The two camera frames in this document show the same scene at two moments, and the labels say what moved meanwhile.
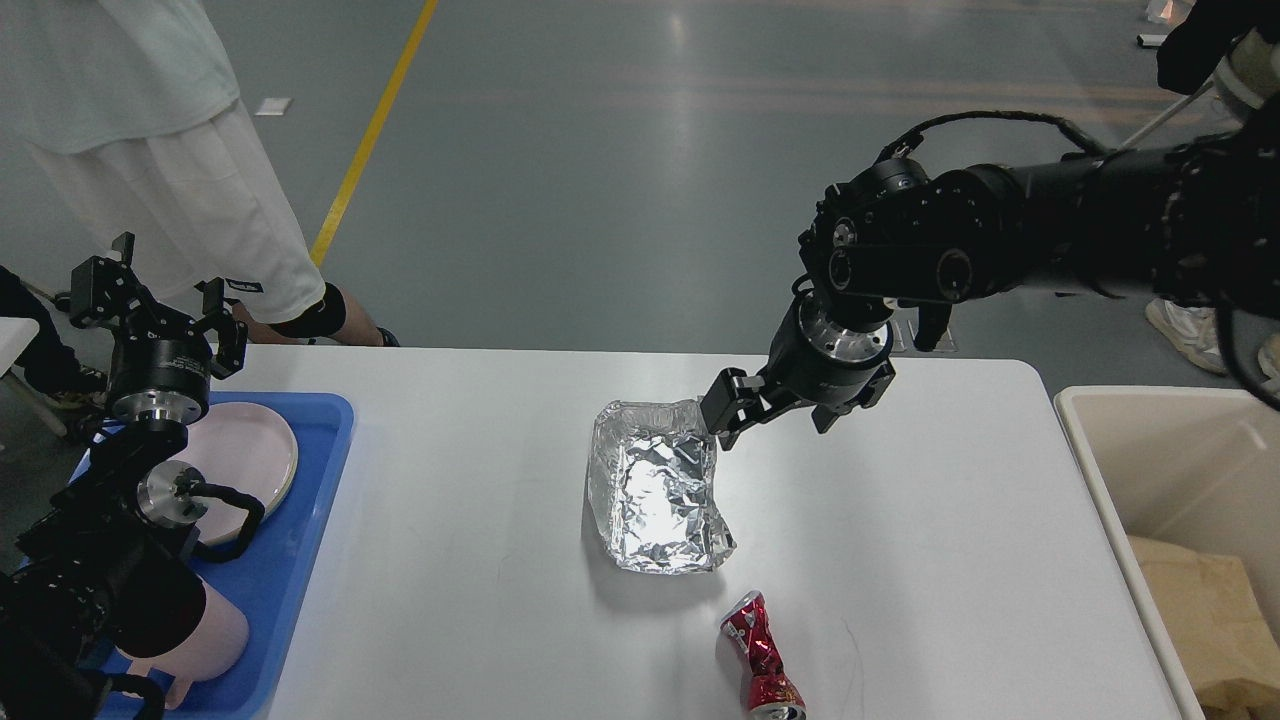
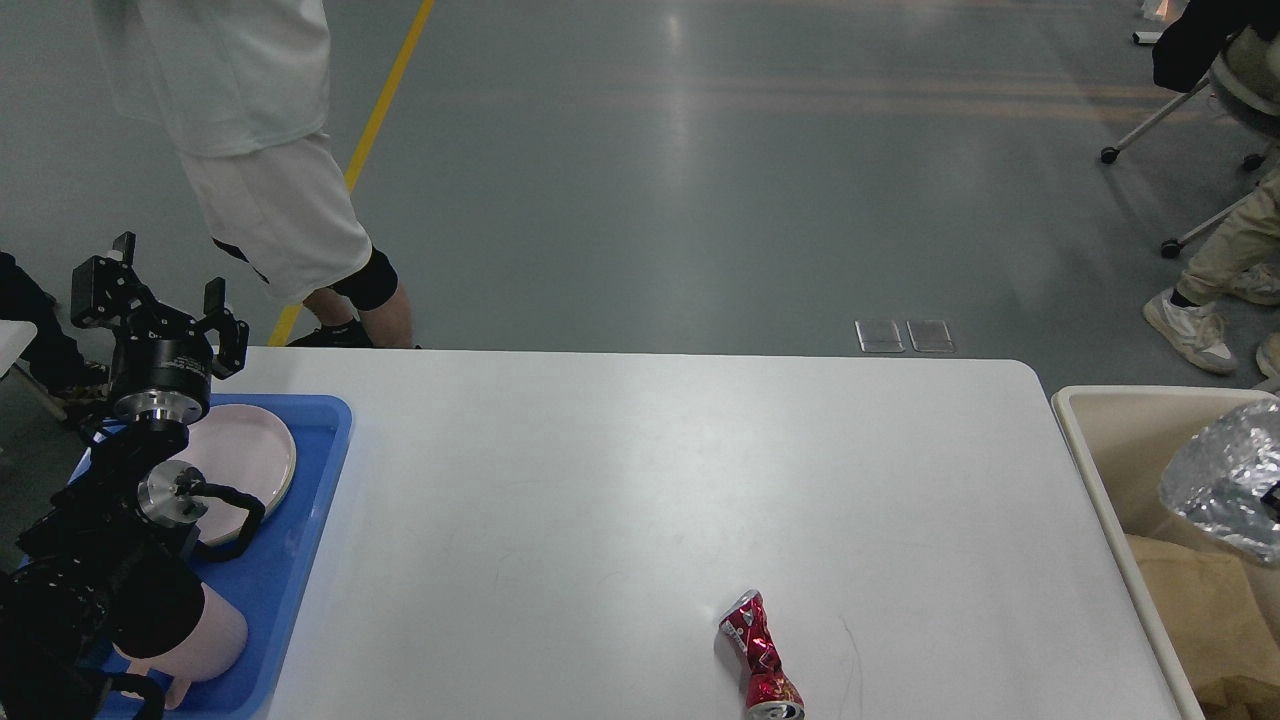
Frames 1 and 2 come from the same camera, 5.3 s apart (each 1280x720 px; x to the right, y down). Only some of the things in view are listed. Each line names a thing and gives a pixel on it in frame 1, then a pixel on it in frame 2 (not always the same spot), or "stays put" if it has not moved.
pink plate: [244, 448] stays put
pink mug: [180, 625] stays put
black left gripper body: [160, 379] stays put
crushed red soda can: [773, 693] stays put
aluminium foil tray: [651, 492] -> [1219, 472]
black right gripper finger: [735, 402] -> [1272, 500]
